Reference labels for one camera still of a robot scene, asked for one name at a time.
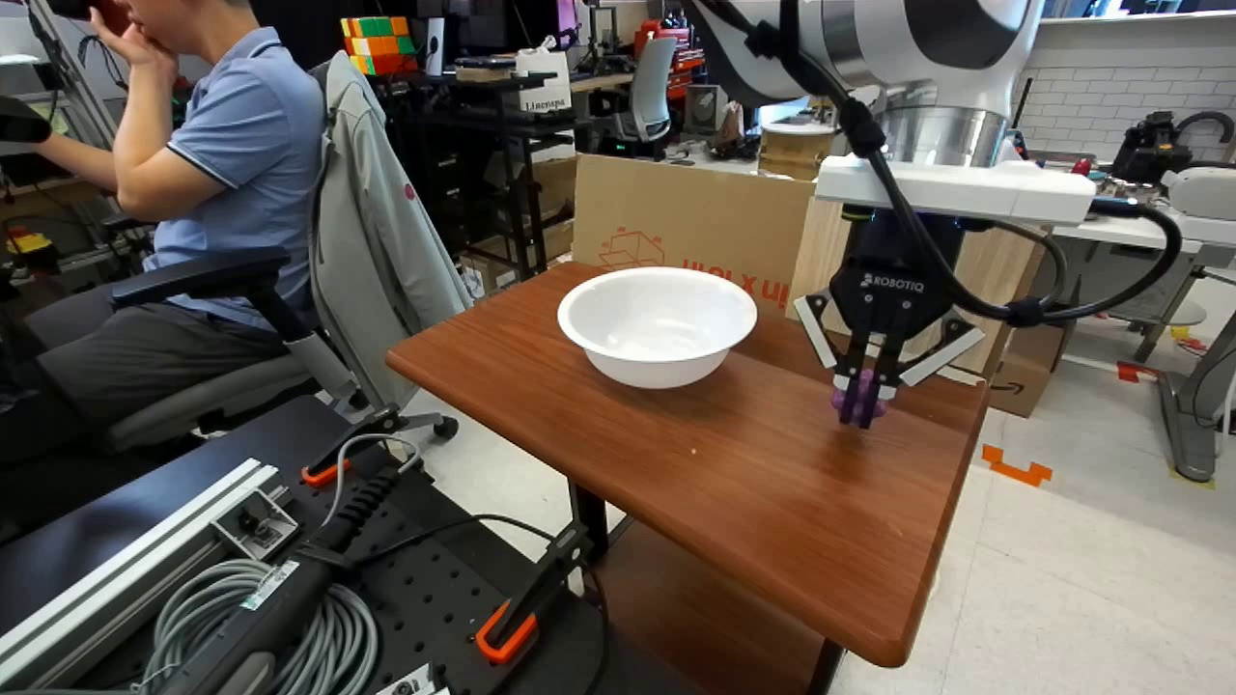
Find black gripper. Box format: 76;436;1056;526
792;209;990;430

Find small purple toy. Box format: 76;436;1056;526
829;362;899;432

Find white plastic bowl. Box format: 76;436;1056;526
553;261;761;393

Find beige cylindrical container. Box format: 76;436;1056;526
753;116;842;187

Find large brown cardboard panel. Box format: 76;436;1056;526
569;149;1073;421

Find grey high back office chair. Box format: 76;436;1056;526
626;36;680;145

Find white desk with grey legs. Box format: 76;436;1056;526
1056;162;1236;487

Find grey jacket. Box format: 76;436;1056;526
305;51;479;417

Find colourful cube box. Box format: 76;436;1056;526
335;13;425;82

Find man in blue polo shirt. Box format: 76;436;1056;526
22;0;325;430

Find grey office chair with armrests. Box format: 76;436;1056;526
22;51;465;517

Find grey tripod legs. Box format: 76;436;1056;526
21;0;123;156

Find thick black robot hose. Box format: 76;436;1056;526
698;0;1187;328

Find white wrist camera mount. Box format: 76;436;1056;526
813;149;1101;232

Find wooden table with black frame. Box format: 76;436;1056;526
383;260;992;695

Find thin black cable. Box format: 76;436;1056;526
339;508;573;577

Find black clamp with orange handle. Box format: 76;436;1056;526
296;409;407;497
466;515;611;673

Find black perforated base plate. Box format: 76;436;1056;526
0;390;611;695

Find short aluminium extrusion rail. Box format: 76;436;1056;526
376;656;457;695

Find grey coiled cable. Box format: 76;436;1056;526
137;551;385;695

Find black connector cable with strain relief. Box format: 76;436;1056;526
152;440;407;695

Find long aluminium extrusion rail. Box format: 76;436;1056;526
0;454;302;692

